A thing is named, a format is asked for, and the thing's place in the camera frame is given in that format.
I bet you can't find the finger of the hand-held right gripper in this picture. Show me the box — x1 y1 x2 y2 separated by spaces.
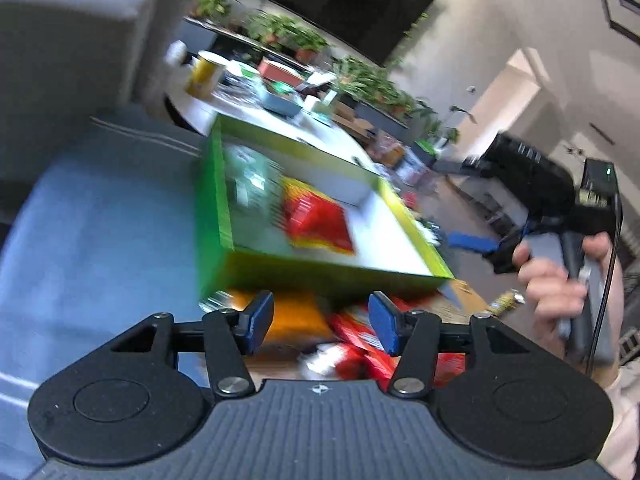
434 157 501 179
446 220 532 275

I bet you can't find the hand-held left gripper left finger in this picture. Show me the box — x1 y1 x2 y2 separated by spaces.
110 290 276 401

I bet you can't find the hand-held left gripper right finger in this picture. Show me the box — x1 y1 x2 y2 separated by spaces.
368 290 534 401

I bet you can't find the red striped snack packet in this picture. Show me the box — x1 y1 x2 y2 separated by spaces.
329 300 468 392

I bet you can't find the green cardboard box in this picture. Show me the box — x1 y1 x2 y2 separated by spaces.
194 114 457 307

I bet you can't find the person's right forearm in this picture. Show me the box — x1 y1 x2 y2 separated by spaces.
592 260 640 480

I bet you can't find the person's right hand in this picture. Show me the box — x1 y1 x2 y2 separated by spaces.
512 232 626 342

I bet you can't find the orange snack packet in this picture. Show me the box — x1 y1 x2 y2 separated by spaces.
225 289 337 360

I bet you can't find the black yellow can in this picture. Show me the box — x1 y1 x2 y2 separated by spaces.
489 291 527 317

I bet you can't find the row of leafy potted plants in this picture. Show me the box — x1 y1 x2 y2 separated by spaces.
331 55 461 143

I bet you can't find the brown cardboard box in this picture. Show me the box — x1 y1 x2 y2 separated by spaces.
331 102 375 137

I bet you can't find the clear green snack packet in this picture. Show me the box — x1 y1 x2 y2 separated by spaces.
224 145 287 215

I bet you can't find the white round table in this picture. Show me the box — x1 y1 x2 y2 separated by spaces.
164 86 377 172

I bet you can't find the light blue dish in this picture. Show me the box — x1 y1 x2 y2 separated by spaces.
261 91 305 117

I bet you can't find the black television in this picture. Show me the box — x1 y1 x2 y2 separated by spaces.
224 0 442 67

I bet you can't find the red box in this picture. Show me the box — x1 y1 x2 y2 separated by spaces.
257 58 306 87

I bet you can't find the yellow canister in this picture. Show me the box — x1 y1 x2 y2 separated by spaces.
184 50 229 99

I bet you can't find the grey sofa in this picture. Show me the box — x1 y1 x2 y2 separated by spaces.
0 0 212 226

